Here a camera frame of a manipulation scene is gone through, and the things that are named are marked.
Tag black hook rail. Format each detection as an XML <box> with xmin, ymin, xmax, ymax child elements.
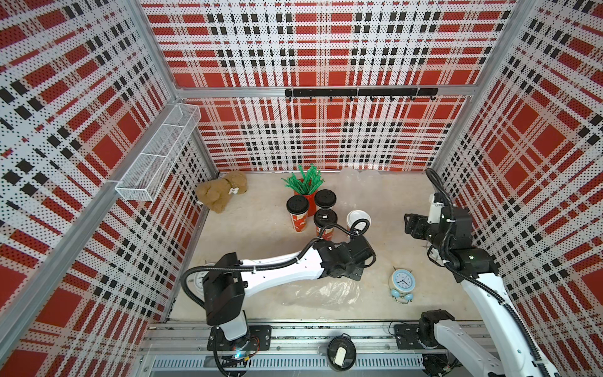
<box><xmin>284</xmin><ymin>87</ymin><xmax>439</xmax><ymax>99</ymax></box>

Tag white alarm clock left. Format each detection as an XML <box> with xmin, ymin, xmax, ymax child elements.
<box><xmin>193</xmin><ymin>271</ymin><xmax>208</xmax><ymax>298</ymax></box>

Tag light blue alarm clock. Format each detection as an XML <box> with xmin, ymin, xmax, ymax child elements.
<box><xmin>388</xmin><ymin>269</ymin><xmax>416</xmax><ymax>304</ymax></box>

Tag black lid red cup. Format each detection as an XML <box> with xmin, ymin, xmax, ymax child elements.
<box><xmin>313</xmin><ymin>208</ymin><xmax>338</xmax><ymax>240</ymax></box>
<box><xmin>286</xmin><ymin>195</ymin><xmax>309</xmax><ymax>232</ymax></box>

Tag brown teddy bear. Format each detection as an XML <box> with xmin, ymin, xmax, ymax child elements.
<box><xmin>196</xmin><ymin>171</ymin><xmax>248</xmax><ymax>214</ymax></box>

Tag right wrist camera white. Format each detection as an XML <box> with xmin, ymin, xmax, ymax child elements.
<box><xmin>427</xmin><ymin>193</ymin><xmax>445</xmax><ymax>224</ymax></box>

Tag white wire mesh basket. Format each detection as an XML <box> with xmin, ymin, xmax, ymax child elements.
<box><xmin>116</xmin><ymin>104</ymin><xmax>200</xmax><ymax>202</ymax></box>

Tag white lid milk tea cup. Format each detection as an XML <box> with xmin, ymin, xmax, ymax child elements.
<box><xmin>346</xmin><ymin>210</ymin><xmax>372</xmax><ymax>232</ymax></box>

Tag clear plastic carrier bag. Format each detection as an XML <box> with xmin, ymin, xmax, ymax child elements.
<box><xmin>282</xmin><ymin>279</ymin><xmax>361</xmax><ymax>309</ymax></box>

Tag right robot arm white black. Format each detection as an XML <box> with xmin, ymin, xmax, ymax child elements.
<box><xmin>405</xmin><ymin>205</ymin><xmax>560</xmax><ymax>376</ymax></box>

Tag red straw holder cup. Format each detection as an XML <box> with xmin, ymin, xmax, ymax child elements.
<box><xmin>294</xmin><ymin>189</ymin><xmax>317</xmax><ymax>217</ymax></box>

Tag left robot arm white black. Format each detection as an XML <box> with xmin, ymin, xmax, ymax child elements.
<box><xmin>181</xmin><ymin>235</ymin><xmax>376</xmax><ymax>348</ymax></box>

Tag green straws bundle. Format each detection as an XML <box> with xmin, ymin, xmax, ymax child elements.
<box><xmin>282</xmin><ymin>164</ymin><xmax>324</xmax><ymax>196</ymax></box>

